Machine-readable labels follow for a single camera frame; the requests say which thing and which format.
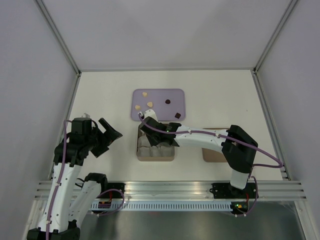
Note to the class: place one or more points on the left aluminium frame post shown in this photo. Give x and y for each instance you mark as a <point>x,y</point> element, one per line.
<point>57,35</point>

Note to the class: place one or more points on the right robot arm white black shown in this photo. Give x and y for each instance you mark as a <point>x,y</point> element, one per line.
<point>238,148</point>

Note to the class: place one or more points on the aluminium mounting rail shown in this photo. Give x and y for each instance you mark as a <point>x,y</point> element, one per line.
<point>274,191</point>

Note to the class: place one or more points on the lavender plastic tray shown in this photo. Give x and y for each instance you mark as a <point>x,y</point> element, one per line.
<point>158,96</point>

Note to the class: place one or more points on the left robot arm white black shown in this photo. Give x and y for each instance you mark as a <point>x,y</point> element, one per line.
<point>63,215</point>

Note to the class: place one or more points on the white paper cup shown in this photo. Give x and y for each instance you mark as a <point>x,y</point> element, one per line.
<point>143,142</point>
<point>143,152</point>
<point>155,152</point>
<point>167,151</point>

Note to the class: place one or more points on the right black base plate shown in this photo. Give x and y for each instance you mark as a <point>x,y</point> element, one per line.
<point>226,191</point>

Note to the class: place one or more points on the white slotted cable duct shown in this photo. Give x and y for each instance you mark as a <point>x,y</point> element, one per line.
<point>177,206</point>

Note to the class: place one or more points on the right aluminium frame post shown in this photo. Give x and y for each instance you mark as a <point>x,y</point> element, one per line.
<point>275,34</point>

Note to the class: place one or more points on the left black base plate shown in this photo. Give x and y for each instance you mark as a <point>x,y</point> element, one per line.
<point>113,190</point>

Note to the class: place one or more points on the aluminium frame post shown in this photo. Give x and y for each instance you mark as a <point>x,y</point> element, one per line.
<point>275,34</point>
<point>57,35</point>

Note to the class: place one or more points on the gold tin lid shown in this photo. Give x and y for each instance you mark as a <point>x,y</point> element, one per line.
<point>212,156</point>

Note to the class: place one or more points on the gold chocolate tin box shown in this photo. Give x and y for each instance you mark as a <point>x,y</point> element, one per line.
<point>150,159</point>

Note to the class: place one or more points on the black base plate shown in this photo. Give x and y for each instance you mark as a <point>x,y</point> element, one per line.
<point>226,191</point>
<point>113,190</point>

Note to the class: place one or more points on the dark square chocolate right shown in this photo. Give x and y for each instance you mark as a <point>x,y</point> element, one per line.
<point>177,115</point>

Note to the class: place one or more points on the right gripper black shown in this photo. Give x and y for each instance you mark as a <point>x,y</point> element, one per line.
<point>151,141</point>

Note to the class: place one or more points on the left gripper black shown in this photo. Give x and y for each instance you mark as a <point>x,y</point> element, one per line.
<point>110,134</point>

